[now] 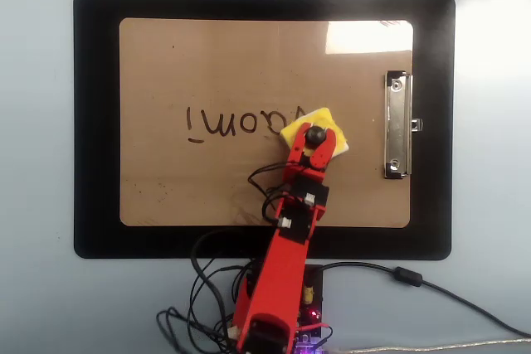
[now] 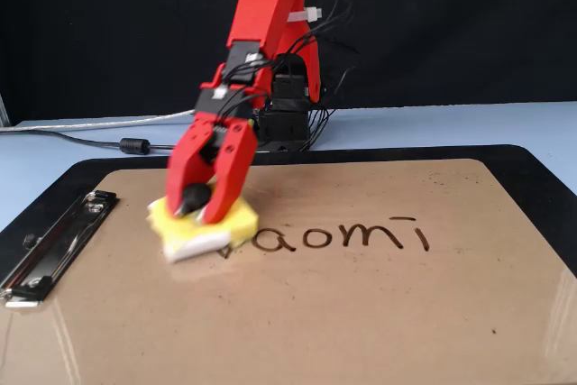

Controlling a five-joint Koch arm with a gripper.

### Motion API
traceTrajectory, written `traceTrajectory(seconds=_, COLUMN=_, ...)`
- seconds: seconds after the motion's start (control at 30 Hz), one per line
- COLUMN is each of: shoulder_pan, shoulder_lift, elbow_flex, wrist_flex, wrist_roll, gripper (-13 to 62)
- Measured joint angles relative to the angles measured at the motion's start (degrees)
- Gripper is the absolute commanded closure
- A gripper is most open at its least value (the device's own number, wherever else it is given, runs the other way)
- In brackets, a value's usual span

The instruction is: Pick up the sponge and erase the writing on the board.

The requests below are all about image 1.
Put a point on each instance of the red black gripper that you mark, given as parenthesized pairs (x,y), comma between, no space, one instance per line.
(309,190)

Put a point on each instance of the yellow white sponge black knob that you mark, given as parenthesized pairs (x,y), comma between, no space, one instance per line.
(321,117)

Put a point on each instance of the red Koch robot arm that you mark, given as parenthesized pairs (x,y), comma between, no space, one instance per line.
(282,263)

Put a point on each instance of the brown clipboard board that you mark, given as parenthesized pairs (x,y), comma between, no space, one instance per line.
(249,72)

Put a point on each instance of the controller circuit board red LED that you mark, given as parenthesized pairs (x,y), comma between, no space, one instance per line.
(311,339)

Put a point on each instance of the silver metal clipboard clip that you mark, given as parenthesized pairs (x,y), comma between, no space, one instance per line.
(397,126)

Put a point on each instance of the yellow power jack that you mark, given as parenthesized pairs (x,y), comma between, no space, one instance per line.
(308,292)

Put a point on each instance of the black rectangular mat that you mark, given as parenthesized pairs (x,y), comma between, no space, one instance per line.
(95,122)

